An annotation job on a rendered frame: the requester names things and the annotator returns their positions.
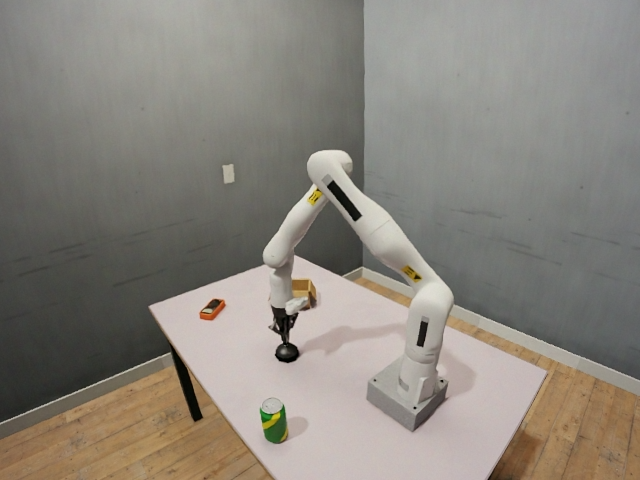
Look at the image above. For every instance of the green soda can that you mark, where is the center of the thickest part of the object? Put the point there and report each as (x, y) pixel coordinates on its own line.
(274, 420)

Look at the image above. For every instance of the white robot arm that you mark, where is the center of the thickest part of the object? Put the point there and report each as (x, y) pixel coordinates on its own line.
(429, 309)

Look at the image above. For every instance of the black bell dome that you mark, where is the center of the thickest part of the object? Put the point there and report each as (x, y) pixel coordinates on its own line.
(286, 352)

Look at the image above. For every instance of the open brown cardboard box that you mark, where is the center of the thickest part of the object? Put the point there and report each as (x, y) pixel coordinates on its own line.
(302, 284)

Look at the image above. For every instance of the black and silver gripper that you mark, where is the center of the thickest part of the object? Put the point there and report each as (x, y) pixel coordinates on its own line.
(281, 323)

